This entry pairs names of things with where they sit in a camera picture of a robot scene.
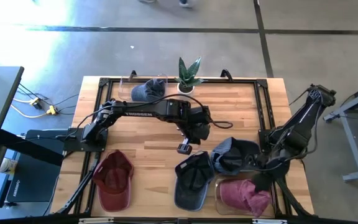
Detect pale yellow cable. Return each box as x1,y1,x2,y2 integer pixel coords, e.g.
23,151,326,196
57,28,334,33
10,104,48,119

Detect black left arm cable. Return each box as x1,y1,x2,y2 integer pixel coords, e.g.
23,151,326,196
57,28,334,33
73,93,234,139

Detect dark red cap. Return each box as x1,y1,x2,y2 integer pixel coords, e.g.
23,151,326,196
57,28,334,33
92,149,135,213

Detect denim cap light blue strap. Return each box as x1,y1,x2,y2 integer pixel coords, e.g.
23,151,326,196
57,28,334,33
210,136,262,177

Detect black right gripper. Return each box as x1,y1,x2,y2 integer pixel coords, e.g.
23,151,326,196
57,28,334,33
250,154,291,193

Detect silver metal bracket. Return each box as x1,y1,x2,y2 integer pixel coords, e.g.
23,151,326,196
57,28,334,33
252,218,288,224
78,217,114,224

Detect dark navy cap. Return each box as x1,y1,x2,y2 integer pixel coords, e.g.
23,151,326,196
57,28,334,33
131,78,167,103

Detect black desk leg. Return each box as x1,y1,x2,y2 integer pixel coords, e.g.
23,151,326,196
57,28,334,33
0,129,65,167

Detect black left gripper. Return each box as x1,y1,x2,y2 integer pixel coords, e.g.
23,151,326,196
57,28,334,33
177,105,213,156

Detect grey metal table frame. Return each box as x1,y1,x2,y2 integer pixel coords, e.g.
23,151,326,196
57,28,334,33
323,79,358,183

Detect clear plastic bin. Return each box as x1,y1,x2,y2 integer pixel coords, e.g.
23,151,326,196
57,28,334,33
213,174,275,218
117,73,169,103

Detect paper cup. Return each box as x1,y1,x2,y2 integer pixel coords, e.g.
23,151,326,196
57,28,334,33
0,157,18,175

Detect person's foot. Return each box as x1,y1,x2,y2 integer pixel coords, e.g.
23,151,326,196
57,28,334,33
178,0,198,9

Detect blue denim jeans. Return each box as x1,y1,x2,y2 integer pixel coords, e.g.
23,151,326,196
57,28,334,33
173,151,216,212

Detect snake plant in white pot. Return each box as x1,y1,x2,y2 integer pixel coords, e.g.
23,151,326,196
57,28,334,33
174,56,204,95

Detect black Husky case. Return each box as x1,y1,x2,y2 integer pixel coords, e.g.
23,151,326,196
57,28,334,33
4,129,65,205

